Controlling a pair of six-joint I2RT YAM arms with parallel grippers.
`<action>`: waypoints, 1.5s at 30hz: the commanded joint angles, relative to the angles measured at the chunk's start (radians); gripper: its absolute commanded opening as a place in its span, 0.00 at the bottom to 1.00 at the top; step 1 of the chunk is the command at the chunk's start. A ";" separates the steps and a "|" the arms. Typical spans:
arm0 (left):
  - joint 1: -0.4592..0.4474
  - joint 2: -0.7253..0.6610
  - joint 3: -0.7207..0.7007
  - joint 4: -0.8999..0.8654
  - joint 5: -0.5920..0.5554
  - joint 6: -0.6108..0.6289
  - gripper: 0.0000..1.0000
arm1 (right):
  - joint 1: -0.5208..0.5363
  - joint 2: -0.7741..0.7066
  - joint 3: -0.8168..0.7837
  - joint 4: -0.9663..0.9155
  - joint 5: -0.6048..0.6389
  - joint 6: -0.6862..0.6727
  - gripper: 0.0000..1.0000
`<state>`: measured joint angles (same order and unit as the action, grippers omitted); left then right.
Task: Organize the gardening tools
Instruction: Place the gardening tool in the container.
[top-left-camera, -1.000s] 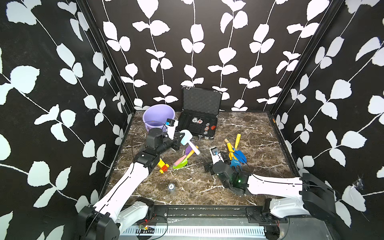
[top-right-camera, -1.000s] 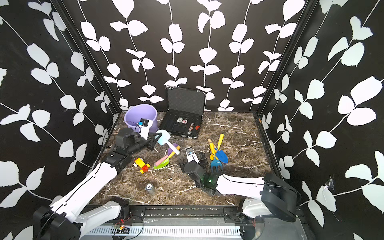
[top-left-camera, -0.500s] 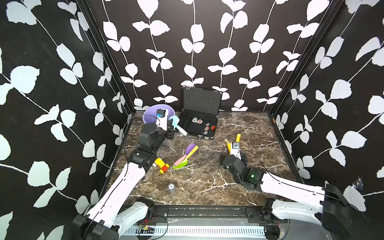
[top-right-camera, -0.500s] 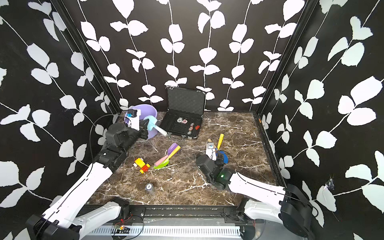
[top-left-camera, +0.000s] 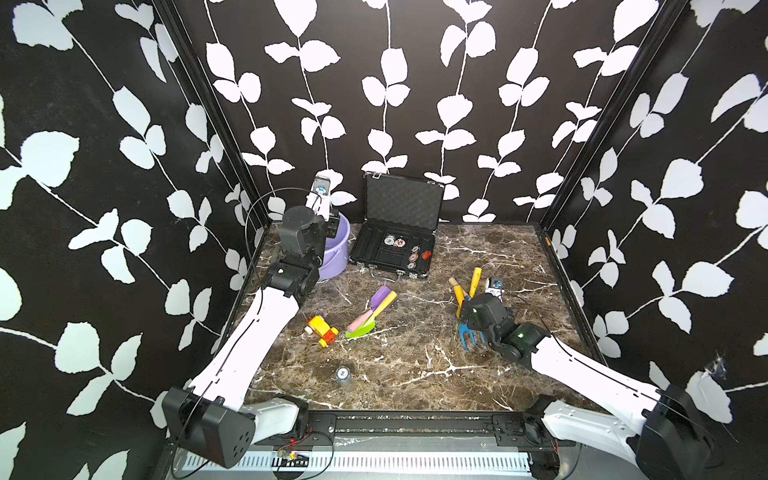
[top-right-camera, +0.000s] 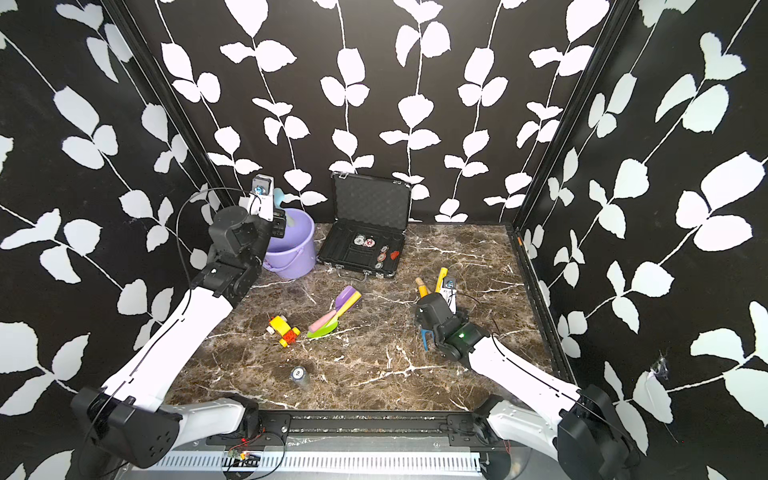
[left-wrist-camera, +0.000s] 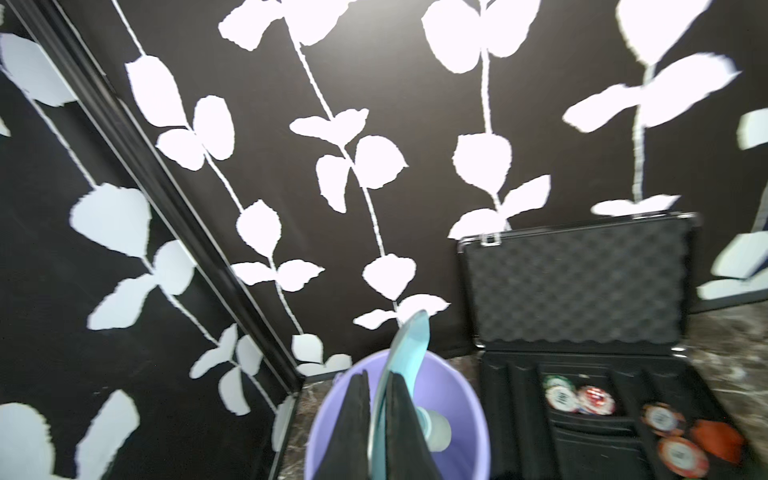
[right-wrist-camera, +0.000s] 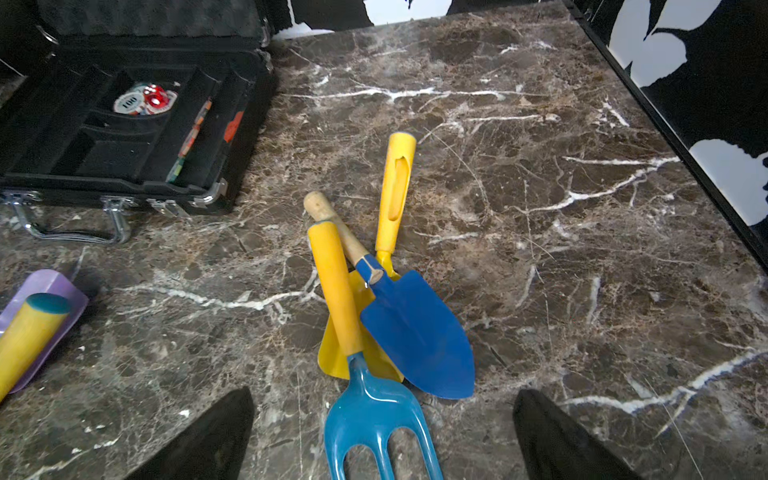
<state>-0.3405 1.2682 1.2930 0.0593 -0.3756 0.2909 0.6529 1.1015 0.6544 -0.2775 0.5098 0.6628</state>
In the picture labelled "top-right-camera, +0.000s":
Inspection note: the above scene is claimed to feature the black mounting rail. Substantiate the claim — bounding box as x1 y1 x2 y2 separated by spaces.
219 402 557 448

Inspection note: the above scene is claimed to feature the purple plastic bucket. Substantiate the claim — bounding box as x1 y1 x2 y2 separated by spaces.
264 208 316 280

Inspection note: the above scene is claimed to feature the yellow tool wooden tip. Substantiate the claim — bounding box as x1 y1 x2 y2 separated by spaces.
415 277 430 298

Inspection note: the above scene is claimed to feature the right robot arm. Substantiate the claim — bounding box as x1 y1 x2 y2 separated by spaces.
414 293 641 479

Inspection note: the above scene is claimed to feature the blue rake yellow handle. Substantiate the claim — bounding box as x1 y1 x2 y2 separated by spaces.
420 328 437 351

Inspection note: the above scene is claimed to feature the black poker chip case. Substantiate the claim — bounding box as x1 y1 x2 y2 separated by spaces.
317 172 411 279

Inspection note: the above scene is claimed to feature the green trowel yellow handle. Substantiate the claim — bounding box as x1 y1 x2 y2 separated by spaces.
306 291 363 340

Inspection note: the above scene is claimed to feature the yellow red toy car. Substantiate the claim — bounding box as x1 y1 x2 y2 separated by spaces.
267 315 301 348

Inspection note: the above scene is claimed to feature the light blue toy shovel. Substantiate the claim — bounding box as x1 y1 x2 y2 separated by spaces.
274 188 294 227

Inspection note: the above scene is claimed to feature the purple shovel pink handle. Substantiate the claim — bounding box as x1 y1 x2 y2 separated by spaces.
308 285 360 334

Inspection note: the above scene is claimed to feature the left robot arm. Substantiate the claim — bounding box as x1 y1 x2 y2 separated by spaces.
71 206 286 468

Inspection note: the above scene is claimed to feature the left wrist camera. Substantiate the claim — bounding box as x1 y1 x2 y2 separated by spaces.
240 174 275 222

